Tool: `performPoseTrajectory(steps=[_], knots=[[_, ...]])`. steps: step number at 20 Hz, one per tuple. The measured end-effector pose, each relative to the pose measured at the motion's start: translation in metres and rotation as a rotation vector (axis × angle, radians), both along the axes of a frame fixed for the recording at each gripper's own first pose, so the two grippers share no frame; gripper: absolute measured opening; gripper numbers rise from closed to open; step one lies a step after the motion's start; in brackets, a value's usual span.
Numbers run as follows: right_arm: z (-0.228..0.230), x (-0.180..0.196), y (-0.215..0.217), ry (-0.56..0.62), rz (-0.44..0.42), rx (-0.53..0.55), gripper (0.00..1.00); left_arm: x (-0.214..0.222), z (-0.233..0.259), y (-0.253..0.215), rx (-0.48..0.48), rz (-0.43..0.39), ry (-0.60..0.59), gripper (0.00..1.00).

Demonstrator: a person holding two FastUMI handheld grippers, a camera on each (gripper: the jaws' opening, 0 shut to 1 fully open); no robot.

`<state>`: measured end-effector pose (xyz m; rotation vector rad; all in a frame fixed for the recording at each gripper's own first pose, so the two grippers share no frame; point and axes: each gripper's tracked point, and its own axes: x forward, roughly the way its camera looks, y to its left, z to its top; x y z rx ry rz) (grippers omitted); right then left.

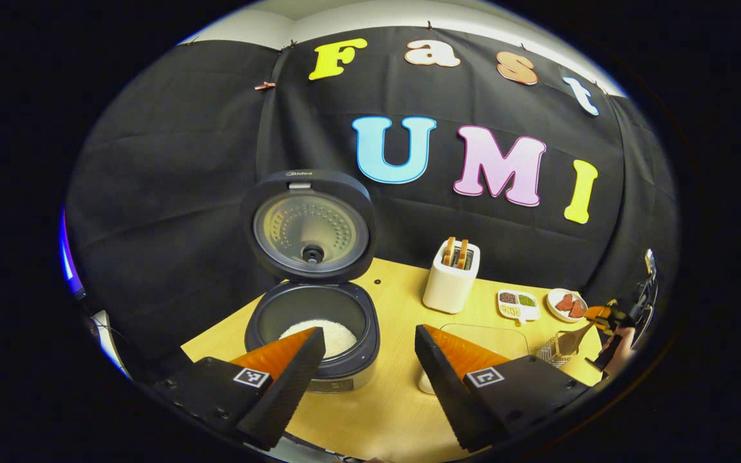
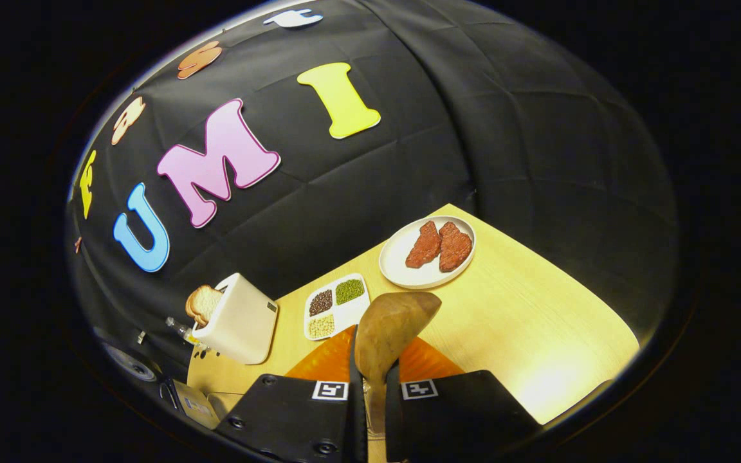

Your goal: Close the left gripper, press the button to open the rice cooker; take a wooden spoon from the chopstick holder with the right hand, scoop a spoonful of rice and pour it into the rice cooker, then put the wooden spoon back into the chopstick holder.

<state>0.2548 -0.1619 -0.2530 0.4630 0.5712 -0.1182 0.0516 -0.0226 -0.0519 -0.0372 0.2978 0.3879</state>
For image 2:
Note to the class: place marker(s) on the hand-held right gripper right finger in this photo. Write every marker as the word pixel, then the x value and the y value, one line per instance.
pixel 393 418

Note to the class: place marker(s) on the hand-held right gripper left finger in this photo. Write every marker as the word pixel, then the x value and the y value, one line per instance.
pixel 356 418

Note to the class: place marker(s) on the wooden spoon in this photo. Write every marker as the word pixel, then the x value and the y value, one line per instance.
pixel 390 328

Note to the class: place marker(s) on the yellow beans portion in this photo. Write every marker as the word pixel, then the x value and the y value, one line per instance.
pixel 321 326

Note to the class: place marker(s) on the white divided tray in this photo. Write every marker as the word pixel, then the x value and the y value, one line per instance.
pixel 352 312

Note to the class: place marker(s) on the brown beans portion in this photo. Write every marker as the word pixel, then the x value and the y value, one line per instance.
pixel 320 302

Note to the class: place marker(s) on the green beans portion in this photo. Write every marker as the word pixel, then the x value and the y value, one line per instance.
pixel 350 291

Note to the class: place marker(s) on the cream toaster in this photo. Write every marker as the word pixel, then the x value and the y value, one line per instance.
pixel 242 328

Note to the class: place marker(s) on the white round plate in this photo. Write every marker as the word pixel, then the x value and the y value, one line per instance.
pixel 396 257

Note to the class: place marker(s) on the red meat slice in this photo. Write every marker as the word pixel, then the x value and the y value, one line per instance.
pixel 423 245
pixel 455 247

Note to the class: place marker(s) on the toast slice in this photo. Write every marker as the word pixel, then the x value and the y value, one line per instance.
pixel 203 303

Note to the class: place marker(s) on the small glass bottle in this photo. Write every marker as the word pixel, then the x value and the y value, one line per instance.
pixel 181 330

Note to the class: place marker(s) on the black backdrop cloth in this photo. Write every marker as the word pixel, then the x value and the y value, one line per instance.
pixel 505 128

